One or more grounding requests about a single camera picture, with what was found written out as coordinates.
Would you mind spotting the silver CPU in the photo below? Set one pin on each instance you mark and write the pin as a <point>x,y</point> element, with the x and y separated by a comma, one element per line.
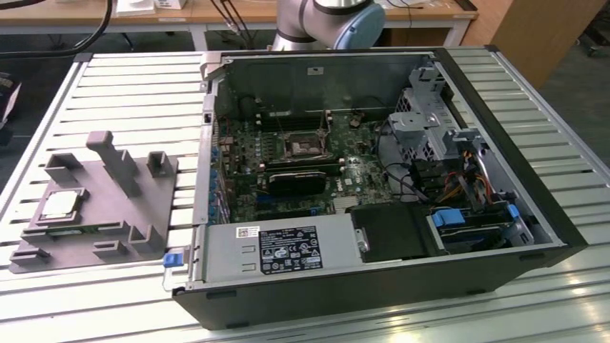
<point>60,203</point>

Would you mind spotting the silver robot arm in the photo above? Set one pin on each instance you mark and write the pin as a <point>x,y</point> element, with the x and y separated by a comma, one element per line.
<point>304,21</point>

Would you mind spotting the CPU socket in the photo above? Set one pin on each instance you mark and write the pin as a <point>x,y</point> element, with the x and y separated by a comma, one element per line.
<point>302,148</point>

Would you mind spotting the wooden desk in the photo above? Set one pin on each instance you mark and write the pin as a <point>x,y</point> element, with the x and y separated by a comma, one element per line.
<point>61,19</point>

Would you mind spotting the grey parts rack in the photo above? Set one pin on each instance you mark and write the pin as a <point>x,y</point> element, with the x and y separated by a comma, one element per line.
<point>109,214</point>

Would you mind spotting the white cardboard box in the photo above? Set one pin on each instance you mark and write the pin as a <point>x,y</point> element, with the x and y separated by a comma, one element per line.
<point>135,9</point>

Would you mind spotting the green RAM stick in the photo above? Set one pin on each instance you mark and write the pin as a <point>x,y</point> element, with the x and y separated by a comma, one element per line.
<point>300,166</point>
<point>64,233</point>

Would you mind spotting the white printed box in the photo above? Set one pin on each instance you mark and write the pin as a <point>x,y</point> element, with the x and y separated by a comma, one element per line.
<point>171,4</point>

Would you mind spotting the blue case latch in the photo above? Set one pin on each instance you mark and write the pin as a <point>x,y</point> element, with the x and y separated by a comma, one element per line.
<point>172,261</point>

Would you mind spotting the silver power supply unit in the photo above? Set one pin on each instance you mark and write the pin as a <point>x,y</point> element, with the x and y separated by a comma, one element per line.
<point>228,250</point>

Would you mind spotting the white case label sticker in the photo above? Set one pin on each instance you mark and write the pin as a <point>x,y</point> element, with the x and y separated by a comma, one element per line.
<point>315,71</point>

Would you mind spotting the black power supply label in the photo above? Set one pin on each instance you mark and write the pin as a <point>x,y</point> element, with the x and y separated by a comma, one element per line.
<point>288,250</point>

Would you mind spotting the coin cell battery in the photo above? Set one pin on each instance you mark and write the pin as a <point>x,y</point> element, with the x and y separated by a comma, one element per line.
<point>355,121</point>

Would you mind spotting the silver chipset heatsink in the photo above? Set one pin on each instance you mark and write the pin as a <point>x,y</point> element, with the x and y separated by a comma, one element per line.
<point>343,204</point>

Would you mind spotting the green motherboard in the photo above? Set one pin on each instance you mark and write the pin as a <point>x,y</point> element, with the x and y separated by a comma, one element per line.
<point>362,168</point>

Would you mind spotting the silver drive cage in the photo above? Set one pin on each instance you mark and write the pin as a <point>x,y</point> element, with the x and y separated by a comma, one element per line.
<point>411,123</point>

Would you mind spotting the black PC case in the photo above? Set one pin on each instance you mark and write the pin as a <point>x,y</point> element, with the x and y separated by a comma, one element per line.
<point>334,296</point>

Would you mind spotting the black fan shroud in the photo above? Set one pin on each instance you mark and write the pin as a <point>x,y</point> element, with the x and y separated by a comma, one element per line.
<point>390,232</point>

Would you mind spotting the hard disk in blue carrier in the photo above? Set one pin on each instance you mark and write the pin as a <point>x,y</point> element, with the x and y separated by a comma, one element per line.
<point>447,217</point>

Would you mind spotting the wooden cabinet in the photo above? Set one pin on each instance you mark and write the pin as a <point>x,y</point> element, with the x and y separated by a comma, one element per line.
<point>523,32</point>

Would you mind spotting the blue plastic clip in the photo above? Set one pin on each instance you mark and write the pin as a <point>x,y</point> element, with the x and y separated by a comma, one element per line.
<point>513,211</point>

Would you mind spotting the black chair base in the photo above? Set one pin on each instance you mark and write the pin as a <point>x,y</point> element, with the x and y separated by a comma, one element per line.
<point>601,39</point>

